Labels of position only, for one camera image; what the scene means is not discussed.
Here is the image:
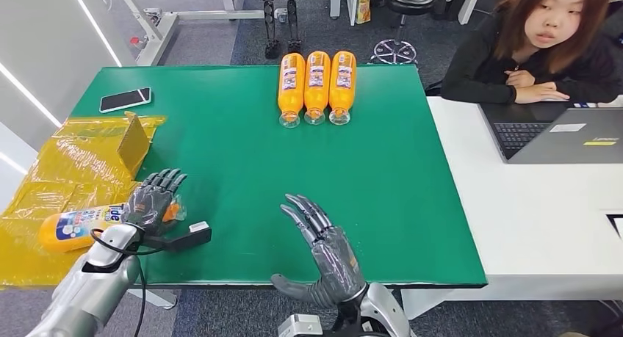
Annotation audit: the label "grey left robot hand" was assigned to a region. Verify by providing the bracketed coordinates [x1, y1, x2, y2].
[120, 168, 188, 237]

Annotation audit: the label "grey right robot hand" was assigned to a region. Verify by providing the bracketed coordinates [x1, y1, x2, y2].
[270, 193, 367, 310]

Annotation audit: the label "orange detergent bottle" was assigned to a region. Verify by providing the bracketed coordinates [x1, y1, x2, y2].
[277, 52, 306, 129]
[303, 50, 332, 126]
[328, 50, 357, 126]
[38, 196, 188, 254]

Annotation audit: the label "yellow plastic-wrapped cardboard box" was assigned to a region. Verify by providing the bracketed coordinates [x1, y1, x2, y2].
[0, 111, 168, 289]

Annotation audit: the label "white table leg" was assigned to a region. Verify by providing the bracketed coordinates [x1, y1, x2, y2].
[400, 288, 442, 321]
[127, 288, 179, 311]

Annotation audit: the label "green table mat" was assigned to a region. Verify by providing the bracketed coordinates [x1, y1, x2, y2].
[69, 65, 488, 288]

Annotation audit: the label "black smartphone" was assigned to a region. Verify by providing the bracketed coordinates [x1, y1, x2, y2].
[98, 87, 153, 115]

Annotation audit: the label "white desk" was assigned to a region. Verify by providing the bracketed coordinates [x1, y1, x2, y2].
[427, 96, 623, 302]

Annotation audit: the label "black robot leg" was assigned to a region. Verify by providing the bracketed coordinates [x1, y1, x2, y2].
[249, 0, 281, 60]
[281, 0, 303, 54]

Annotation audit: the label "yellow printed carton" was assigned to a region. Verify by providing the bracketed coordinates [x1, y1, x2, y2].
[354, 0, 372, 26]

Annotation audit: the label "grey laptop with stickers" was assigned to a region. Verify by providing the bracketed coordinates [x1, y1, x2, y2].
[478, 101, 623, 165]

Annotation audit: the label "white furniture leg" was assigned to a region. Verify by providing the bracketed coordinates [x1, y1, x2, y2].
[328, 0, 360, 27]
[456, 0, 486, 26]

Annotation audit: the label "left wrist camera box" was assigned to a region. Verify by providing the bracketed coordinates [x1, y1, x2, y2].
[160, 220, 213, 252]

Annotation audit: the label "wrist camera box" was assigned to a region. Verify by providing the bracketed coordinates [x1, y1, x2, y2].
[277, 314, 325, 337]
[160, 220, 213, 252]

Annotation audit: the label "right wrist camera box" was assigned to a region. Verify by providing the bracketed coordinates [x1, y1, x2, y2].
[277, 314, 325, 337]

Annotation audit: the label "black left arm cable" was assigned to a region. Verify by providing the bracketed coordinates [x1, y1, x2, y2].
[90, 228, 169, 337]

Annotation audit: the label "white metal stand frame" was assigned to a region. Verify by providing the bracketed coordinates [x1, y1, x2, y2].
[112, 0, 288, 67]

